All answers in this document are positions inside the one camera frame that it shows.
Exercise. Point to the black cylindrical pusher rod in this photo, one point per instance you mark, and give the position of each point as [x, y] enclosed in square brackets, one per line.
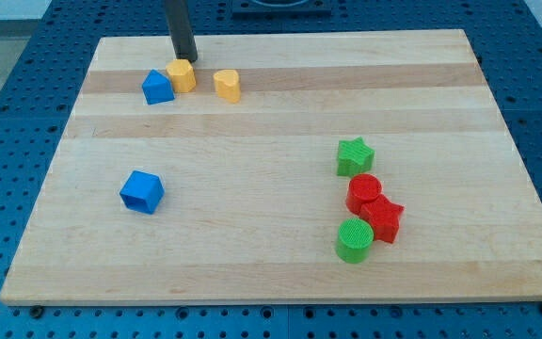
[180, 29]

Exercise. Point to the yellow heart block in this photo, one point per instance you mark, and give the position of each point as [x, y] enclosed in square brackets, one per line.
[227, 85]

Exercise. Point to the yellow hexagon block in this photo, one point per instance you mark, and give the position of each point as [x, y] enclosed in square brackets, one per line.
[181, 74]

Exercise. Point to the blue triangle block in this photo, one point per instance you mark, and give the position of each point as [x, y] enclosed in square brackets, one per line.
[157, 88]

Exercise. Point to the blue cube block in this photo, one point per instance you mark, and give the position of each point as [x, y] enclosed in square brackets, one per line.
[142, 192]

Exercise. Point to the green star block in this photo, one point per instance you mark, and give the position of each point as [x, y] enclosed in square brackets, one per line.
[354, 157]

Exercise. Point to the wooden board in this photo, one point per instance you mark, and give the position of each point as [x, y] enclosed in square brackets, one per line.
[253, 202]

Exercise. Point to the red cylinder block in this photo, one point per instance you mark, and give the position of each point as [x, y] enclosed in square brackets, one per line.
[362, 188]

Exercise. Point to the green cylinder block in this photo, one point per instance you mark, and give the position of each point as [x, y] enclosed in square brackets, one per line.
[354, 240]

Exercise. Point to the red star block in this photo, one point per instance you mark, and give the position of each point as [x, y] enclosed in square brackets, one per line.
[384, 217]

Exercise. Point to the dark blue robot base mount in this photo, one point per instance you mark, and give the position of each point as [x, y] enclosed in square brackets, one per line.
[248, 8]

